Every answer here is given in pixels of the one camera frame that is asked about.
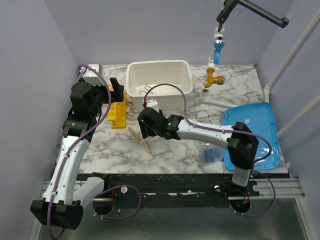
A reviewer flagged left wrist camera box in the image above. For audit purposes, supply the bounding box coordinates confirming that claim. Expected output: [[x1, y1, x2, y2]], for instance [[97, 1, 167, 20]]
[[78, 64, 104, 86]]

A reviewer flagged faucet pipe assembly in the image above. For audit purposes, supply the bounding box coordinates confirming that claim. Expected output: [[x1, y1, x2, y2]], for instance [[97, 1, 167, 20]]
[[200, 25, 235, 109]]

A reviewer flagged glass stirring rod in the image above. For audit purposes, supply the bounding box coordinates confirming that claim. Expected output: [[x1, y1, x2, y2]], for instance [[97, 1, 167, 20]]
[[145, 141, 157, 157]]

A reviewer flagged black overhead camera arm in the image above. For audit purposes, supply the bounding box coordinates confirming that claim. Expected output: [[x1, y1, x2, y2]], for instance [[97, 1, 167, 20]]
[[216, 0, 290, 32]]

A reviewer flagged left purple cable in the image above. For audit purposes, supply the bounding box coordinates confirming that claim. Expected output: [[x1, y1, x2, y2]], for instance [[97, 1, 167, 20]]
[[47, 64, 143, 240]]

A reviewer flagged white wall pipe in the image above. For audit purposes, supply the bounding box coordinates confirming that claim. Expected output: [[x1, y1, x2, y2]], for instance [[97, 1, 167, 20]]
[[263, 8, 320, 137]]

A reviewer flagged bag of blue pipettes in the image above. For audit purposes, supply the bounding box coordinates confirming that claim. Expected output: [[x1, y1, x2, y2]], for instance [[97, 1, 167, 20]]
[[199, 145, 224, 166]]

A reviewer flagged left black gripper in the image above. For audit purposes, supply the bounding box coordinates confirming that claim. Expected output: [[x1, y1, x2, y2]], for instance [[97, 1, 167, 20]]
[[89, 77, 124, 117]]

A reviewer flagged yellow test tube rack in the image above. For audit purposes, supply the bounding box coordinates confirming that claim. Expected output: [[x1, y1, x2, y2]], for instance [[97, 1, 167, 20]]
[[108, 92, 127, 129]]

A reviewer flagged wooden stick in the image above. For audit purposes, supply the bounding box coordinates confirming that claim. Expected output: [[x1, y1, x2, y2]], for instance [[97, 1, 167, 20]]
[[128, 127, 151, 154]]

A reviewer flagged blue plastic tray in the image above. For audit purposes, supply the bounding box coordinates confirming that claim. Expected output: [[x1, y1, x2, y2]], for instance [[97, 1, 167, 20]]
[[223, 102, 281, 171]]

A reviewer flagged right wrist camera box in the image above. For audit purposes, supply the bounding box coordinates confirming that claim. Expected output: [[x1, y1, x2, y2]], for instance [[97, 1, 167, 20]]
[[144, 99, 160, 112]]

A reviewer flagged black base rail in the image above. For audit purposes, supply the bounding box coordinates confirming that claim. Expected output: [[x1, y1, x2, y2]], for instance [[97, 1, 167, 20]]
[[74, 172, 291, 208]]

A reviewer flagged thin black wire loop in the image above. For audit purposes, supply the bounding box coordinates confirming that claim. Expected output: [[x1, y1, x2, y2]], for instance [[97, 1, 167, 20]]
[[195, 110, 225, 126]]

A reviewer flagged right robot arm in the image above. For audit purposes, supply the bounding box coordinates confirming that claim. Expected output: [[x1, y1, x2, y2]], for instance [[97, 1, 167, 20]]
[[137, 107, 259, 196]]

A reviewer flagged clear glass flask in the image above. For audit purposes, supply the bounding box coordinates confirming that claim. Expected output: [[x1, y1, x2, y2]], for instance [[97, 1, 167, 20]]
[[199, 141, 212, 147]]

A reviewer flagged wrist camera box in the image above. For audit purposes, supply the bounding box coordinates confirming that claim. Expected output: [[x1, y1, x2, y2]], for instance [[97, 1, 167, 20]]
[[78, 64, 104, 86], [144, 99, 160, 112]]

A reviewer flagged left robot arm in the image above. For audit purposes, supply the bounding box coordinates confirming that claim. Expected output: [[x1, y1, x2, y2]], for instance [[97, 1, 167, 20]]
[[30, 77, 124, 230]]

